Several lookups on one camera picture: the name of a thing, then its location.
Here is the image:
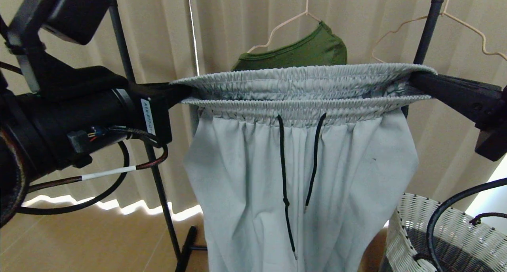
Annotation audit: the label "black clothes rack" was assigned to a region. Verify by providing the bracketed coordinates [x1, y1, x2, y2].
[2, 0, 449, 272]

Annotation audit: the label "pale grey shorts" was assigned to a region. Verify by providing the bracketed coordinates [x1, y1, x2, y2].
[170, 63, 438, 272]

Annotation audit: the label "green long-sleeved shirt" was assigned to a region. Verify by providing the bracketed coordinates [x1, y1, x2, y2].
[232, 21, 348, 71]

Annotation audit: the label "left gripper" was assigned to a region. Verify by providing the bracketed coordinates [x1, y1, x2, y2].
[16, 82, 173, 173]

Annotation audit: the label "white laundry basket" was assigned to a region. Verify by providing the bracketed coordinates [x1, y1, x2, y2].
[380, 193, 507, 272]

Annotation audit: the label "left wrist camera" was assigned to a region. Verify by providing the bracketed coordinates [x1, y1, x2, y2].
[2, 0, 129, 99]

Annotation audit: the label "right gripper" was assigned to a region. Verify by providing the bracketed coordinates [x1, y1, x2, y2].
[475, 122, 507, 162]

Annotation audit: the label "pink clothes hanger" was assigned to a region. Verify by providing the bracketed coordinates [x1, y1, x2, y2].
[246, 0, 322, 54]
[371, 0, 507, 63]

